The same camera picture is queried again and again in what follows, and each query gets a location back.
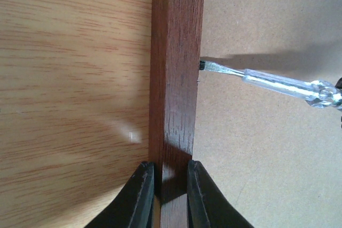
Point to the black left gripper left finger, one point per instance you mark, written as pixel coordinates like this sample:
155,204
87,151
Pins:
133,206

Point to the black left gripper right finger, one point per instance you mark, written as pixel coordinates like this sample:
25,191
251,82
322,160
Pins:
207,206

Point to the brown wooden picture frame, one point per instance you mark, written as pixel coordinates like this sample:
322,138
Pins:
176,27

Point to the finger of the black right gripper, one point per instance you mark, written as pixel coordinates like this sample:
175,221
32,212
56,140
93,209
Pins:
339,84

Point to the clear handle screwdriver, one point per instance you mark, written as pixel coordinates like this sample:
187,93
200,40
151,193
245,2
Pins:
318,93

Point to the brown frame backing board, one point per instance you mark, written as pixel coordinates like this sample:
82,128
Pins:
276,159

